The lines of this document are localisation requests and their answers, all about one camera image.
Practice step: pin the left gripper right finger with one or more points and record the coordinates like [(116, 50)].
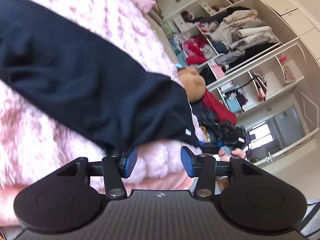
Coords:
[(205, 168)]

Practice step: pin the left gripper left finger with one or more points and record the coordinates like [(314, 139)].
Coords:
[(113, 168)]

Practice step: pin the dark navy pants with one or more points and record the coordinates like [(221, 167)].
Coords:
[(88, 84)]

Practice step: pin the black clothing pile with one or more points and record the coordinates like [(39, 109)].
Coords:
[(207, 121)]

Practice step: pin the person's right hand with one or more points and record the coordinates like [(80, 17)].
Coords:
[(225, 156)]

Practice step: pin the red garment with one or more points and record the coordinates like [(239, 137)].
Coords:
[(221, 111)]

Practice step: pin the large brown teddy bear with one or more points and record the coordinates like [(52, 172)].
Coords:
[(193, 83)]

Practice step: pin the pink fluffy blanket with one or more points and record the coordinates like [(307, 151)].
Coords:
[(33, 144)]

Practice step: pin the white open wardrobe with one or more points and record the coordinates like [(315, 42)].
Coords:
[(260, 59)]

